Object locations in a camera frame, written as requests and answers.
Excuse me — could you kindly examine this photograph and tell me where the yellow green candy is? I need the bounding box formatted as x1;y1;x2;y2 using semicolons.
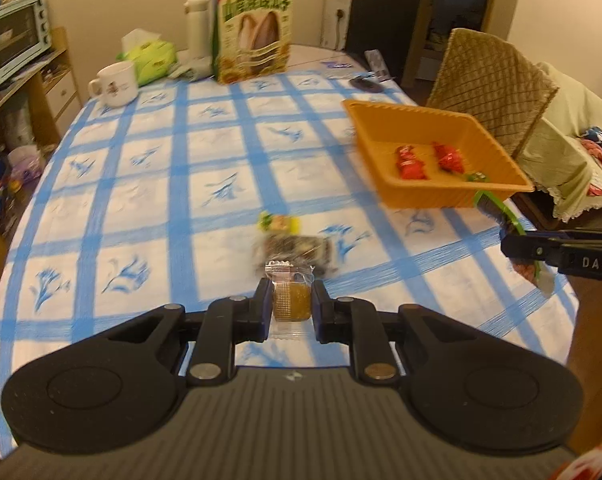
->
258;210;301;235

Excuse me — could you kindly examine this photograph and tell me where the phone stand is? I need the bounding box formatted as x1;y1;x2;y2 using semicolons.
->
349;50;392;93

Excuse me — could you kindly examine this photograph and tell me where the sunflower seed snack bag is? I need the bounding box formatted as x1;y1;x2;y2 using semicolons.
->
212;0;295;84

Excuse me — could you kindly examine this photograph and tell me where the white ceramic mug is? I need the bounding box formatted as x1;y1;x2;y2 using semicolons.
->
88;61;138;108

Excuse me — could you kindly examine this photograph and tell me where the quilted beige chair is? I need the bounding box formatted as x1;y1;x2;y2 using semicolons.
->
427;28;558;158

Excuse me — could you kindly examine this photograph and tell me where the red candy wrapper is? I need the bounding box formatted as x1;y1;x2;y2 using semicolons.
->
395;145;428;180

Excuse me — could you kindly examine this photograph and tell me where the pink tissue pack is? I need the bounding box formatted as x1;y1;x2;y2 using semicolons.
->
8;145;45;184

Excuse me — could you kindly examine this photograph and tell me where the blue white checkered tablecloth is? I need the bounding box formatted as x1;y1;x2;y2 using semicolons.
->
0;72;579;455

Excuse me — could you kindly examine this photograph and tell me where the black mini fridge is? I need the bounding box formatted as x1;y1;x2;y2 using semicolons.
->
319;0;420;79

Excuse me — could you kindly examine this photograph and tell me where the dark printed snack pack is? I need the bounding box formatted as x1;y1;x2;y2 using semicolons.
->
252;233;338;276

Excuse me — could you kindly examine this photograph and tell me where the clear brown cake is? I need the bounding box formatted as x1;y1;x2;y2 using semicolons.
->
265;260;314;339

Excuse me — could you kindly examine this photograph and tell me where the wooden shelf unit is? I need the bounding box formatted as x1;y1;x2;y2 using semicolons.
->
0;27;83;276

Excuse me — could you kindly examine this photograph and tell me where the green candy in basket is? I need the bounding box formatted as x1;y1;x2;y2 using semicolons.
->
465;171;489;183

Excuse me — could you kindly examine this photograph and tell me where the green draped sofa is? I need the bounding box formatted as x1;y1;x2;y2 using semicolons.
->
516;62;602;222

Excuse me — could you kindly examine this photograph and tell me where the white green snack pouch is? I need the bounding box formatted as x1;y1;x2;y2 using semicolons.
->
474;191;555;297

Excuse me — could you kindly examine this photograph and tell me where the blue white small packet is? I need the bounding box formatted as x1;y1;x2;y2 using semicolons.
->
321;60;354;73

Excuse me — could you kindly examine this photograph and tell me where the large red snack pack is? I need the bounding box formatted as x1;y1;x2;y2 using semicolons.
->
432;142;465;174

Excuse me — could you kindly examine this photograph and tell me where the orange plastic basket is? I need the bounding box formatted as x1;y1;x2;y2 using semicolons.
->
343;100;532;209

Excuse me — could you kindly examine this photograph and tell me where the light blue toaster oven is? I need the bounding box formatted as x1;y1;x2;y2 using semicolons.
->
0;0;52;86

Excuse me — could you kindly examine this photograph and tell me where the grey cloth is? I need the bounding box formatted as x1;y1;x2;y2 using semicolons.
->
167;56;213;82

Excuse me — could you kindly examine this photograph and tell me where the green tissue pack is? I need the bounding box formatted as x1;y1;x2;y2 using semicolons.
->
118;28;177;87

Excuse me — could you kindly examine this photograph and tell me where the white thermos bottle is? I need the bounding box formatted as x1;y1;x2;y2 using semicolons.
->
184;0;211;60

